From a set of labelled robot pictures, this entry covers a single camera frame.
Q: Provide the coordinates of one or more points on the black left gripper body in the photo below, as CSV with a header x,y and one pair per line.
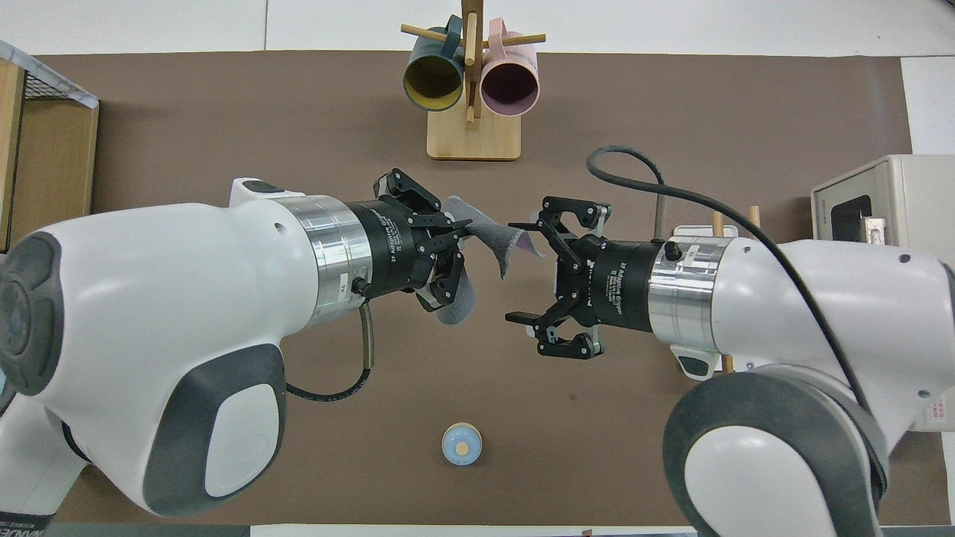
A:
x,y
388,246

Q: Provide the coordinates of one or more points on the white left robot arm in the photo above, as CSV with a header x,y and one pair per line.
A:
x,y
149,298

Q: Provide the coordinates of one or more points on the dark teal mug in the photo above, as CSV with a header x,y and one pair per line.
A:
x,y
433,78

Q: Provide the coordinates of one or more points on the wooden shelf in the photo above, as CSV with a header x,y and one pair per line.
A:
x,y
52,171

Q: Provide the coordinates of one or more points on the pink mug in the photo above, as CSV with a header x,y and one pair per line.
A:
x,y
509,86

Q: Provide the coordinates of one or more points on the purple and grey towel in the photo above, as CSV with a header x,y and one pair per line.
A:
x,y
485,224

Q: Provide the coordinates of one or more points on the brown table mat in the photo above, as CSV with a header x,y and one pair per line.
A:
x,y
522,418

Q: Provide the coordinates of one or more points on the white towel rack wooden rods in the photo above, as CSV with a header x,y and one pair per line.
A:
x,y
718,222

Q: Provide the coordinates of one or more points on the cream toaster oven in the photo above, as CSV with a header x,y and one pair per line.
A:
x,y
918,194

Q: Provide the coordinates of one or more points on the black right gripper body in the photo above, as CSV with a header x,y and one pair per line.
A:
x,y
619,283

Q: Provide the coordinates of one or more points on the wooden mug tree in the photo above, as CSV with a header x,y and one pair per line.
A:
x,y
474,142

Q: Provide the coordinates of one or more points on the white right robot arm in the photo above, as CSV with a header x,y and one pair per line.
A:
x,y
821,313

